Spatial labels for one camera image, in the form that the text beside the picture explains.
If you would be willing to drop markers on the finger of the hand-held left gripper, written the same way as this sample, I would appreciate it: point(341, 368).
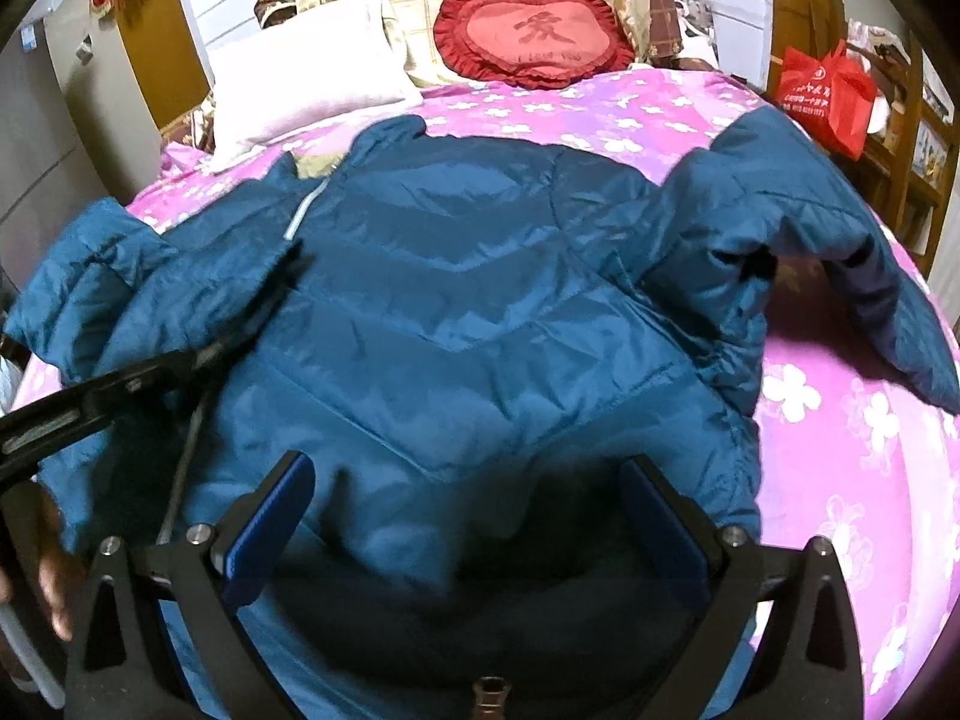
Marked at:
point(259, 300)

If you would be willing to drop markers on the white pillow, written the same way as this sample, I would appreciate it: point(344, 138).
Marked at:
point(300, 75)

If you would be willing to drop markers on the grey wardrobe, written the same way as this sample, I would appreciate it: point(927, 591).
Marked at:
point(67, 127)

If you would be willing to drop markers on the teal puffer jacket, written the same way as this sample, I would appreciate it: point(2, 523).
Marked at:
point(465, 277)

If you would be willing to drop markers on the pink floral bedsheet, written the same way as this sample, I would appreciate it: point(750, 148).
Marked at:
point(840, 427)

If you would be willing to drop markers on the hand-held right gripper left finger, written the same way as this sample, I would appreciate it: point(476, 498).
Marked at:
point(266, 529)

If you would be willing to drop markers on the wooden shelf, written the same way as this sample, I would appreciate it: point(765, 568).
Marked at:
point(919, 187)

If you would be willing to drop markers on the person's left hand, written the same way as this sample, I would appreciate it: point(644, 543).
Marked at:
point(64, 577)

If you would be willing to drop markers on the brown patterned cloth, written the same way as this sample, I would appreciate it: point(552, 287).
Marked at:
point(671, 30)

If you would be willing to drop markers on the red shopping bag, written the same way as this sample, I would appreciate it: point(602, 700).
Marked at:
point(821, 97)

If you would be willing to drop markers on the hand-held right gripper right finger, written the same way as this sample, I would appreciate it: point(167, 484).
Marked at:
point(664, 532)

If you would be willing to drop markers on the red heart cushion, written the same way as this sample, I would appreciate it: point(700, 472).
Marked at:
point(525, 30)

